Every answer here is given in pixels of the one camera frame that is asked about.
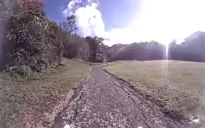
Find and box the large bushy tree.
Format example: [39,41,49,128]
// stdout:
[0,0,65,80]

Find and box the grass field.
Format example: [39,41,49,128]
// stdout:
[102,59,205,128]

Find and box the grey leaf-strewn paved path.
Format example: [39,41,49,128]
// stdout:
[51,64,184,128]

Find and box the wood of trees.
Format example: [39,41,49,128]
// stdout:
[58,14,205,64]

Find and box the leaf-littered grass verge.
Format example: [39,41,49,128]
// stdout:
[0,57,92,128]

